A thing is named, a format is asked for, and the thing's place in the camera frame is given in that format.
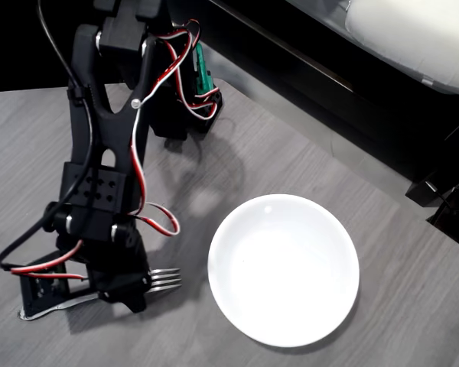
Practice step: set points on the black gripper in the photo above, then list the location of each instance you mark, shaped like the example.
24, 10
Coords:
131, 291

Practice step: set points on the metal fork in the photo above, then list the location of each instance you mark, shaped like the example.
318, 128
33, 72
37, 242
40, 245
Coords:
164, 281

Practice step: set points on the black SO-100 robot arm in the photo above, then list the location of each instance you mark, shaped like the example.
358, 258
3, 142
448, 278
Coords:
114, 126

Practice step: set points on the white round plate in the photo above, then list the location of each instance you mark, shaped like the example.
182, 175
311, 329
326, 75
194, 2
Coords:
283, 271

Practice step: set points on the green circuit board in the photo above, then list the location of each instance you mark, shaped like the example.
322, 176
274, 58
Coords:
203, 72

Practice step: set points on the black furniture leg block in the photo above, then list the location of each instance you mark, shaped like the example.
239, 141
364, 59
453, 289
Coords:
424, 191

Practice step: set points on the white upholstered seat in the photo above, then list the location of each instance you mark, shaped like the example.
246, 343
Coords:
321, 19

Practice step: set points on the white cushion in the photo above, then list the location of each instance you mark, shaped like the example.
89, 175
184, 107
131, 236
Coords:
405, 30

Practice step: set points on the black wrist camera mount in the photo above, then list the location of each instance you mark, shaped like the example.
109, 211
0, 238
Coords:
28, 294

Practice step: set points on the dark wooden furniture frame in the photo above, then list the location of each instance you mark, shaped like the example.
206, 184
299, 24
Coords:
329, 95

